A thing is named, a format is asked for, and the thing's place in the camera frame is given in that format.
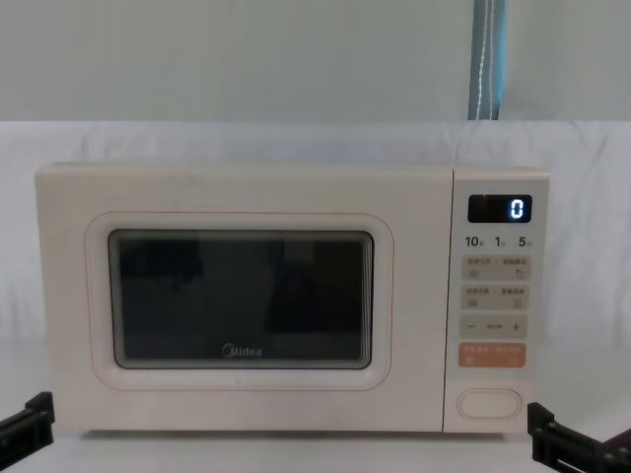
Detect cream microwave oven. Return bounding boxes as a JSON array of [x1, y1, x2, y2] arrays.
[[34, 162, 551, 442]]

